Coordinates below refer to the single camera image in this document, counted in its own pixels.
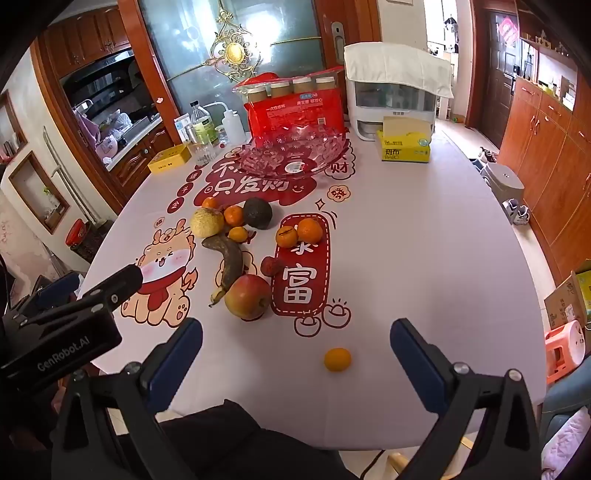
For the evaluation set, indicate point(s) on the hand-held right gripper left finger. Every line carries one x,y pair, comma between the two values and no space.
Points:
178,357

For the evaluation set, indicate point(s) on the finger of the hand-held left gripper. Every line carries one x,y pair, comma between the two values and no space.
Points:
57,286
124,282

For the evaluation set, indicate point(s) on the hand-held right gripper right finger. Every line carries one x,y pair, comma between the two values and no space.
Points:
418,364

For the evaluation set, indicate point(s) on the small yellow tangerine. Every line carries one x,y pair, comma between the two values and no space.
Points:
337,359
238,234

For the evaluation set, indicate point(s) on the red apple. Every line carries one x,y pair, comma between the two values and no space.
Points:
248,297

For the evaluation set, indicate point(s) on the yellow pear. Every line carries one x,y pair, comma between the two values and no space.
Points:
207,223

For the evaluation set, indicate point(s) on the overripe brown banana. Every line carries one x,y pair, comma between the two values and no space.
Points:
228,265

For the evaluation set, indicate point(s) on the orange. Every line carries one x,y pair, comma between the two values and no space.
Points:
211,202
233,215
286,236
310,230

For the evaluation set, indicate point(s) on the red lychee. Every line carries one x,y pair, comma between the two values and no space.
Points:
271,266

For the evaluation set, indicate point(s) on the dark avocado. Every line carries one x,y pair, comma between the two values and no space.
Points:
257,213

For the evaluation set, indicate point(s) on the pink glass fruit bowl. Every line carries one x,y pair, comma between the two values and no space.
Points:
318,147

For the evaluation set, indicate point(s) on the red round container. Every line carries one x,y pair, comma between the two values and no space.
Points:
76,232

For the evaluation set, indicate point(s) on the person's dark clothed legs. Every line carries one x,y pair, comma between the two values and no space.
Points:
231,443

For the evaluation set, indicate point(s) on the printed red and white tablecloth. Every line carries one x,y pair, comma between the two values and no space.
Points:
415,254

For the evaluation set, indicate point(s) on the yellow tin box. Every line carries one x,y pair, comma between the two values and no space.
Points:
168,159

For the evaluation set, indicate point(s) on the wooden kitchen lower cabinets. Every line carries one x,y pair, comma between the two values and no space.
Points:
143,152

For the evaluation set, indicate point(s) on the wooden kitchen cabinets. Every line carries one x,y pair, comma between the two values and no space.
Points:
83,37
143,152

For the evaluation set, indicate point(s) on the pink plastic stool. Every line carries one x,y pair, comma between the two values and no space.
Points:
563,353

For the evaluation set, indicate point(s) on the pink plastic bag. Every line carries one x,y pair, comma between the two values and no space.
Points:
99,138

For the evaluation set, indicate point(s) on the blue chair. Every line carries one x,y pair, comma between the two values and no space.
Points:
561,397

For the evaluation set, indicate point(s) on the ribbed glass jar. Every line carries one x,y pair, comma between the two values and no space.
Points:
203,154

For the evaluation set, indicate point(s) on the cardboard box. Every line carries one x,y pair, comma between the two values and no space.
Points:
565,300

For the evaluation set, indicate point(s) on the white paper box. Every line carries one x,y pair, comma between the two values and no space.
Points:
182,127

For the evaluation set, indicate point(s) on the pink quilted cloth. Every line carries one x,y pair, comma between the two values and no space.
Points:
570,443

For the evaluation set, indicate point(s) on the clear bottle with green label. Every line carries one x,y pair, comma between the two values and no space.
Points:
203,127

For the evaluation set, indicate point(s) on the small glass jar white lid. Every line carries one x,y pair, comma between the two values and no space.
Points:
222,136

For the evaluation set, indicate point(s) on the grey sneakers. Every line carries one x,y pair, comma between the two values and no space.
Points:
516,211

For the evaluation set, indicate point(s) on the white plastic bottle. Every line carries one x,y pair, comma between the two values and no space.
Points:
232,131

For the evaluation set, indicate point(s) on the black range hood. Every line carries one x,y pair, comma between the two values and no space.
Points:
106,85

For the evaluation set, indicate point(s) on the grey round stool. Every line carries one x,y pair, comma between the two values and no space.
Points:
505,182

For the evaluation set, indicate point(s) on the yellow tissue box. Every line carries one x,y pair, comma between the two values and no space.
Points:
401,150

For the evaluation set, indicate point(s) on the red paper cup package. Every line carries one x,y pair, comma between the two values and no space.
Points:
286,113

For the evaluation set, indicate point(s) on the glass sliding door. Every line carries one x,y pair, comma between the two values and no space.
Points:
184,55

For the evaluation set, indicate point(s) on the white countertop appliance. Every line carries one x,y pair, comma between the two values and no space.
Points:
369,124

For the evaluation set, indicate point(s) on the wooden kitchen upper cabinets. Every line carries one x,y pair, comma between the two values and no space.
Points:
83,37

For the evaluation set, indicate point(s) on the brown entrance door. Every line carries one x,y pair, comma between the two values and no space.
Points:
498,78

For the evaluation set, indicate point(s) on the white cloth cover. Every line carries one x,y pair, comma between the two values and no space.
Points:
392,64

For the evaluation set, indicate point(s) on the wooden framed wall niche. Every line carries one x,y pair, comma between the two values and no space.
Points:
39,194

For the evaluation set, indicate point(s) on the wooden wall cabinet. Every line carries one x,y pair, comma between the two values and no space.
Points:
545,152

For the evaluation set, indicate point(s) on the wooden wall shelf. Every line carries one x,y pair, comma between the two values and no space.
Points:
549,60

